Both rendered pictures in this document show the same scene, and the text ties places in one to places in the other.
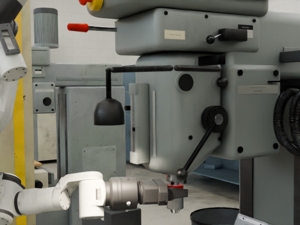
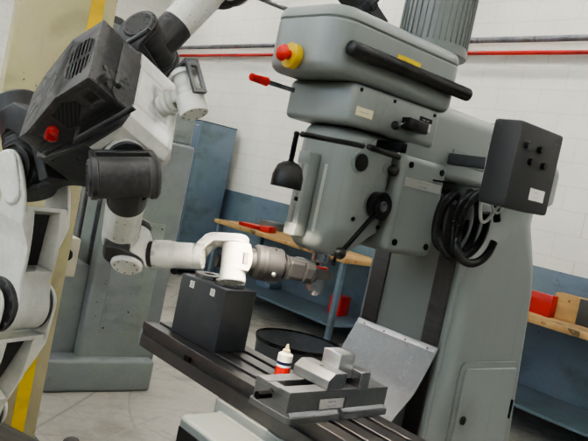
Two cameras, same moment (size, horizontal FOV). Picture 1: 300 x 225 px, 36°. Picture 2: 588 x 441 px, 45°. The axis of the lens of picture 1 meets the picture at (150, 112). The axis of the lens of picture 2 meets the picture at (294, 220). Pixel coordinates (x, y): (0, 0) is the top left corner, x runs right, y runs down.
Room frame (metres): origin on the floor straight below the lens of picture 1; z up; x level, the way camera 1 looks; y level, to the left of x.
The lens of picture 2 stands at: (-0.53, 0.37, 1.47)
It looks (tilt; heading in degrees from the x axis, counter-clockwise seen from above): 3 degrees down; 349
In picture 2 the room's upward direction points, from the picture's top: 12 degrees clockwise
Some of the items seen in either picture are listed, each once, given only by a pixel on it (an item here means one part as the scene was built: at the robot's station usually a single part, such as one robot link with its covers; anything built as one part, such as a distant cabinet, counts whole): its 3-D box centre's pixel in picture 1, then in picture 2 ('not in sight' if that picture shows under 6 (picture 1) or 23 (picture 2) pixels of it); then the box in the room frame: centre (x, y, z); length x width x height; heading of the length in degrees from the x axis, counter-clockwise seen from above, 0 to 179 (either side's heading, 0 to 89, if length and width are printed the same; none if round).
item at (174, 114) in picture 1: (175, 112); (337, 191); (1.25, -0.07, 1.47); 0.21 x 0.19 x 0.32; 30
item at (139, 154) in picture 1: (139, 123); (302, 193); (1.20, 0.03, 1.44); 0.04 x 0.04 x 0.21; 30
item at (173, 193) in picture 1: (177, 193); (322, 275); (1.22, -0.07, 1.25); 0.06 x 0.02 x 0.03; 100
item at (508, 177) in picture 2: not in sight; (522, 168); (1.11, -0.49, 1.62); 0.20 x 0.09 x 0.21; 120
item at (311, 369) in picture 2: not in sight; (319, 373); (1.10, -0.09, 1.03); 0.12 x 0.06 x 0.04; 32
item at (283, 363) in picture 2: not in sight; (283, 364); (1.27, -0.03, 0.99); 0.04 x 0.04 x 0.11
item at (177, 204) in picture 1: (175, 197); (316, 279); (1.25, -0.07, 1.23); 0.05 x 0.05 x 0.06
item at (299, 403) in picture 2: not in sight; (324, 386); (1.12, -0.11, 0.99); 0.35 x 0.15 x 0.11; 122
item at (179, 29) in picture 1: (186, 35); (363, 114); (1.27, -0.10, 1.68); 0.34 x 0.24 x 0.10; 120
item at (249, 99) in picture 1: (230, 110); (385, 200); (1.35, -0.24, 1.47); 0.24 x 0.19 x 0.26; 30
